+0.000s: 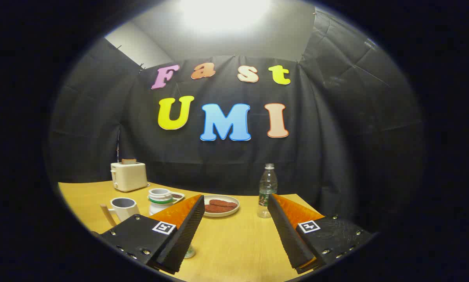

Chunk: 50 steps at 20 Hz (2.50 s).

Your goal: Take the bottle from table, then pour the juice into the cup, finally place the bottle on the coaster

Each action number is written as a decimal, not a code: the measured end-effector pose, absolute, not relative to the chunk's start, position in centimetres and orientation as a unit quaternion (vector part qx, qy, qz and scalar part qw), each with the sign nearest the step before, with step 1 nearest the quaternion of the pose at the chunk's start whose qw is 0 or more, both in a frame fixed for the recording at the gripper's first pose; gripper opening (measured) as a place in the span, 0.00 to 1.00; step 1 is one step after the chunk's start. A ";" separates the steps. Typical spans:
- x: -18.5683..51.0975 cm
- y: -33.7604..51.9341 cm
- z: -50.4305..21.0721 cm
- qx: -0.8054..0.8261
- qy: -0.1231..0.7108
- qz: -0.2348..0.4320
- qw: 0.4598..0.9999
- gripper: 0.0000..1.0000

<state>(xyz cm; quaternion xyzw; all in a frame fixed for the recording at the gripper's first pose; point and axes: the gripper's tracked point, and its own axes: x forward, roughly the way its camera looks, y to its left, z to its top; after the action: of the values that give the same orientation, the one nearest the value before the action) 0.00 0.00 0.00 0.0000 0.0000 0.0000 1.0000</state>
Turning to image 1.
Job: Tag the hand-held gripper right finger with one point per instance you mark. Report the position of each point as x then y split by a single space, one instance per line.
287 235

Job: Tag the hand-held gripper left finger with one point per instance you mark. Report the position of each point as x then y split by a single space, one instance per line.
187 235

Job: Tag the white juice bottle green label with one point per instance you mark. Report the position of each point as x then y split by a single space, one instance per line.
159 203

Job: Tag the clear plastic water bottle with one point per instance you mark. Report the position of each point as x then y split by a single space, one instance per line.
267 188

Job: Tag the dried red meat strip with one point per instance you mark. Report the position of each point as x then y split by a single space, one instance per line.
215 209
224 203

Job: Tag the white divided dish of beans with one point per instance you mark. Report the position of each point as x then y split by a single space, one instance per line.
177 196

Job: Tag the wooden table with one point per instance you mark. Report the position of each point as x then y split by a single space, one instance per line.
234 243

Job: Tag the white round plate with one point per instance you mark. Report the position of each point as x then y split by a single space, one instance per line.
234 211

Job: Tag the cream toaster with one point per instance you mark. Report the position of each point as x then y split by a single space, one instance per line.
129 176

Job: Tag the toast bread slice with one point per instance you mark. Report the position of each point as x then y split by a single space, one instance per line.
128 161

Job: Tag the ceiling light panel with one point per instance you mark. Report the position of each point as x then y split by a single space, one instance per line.
224 13

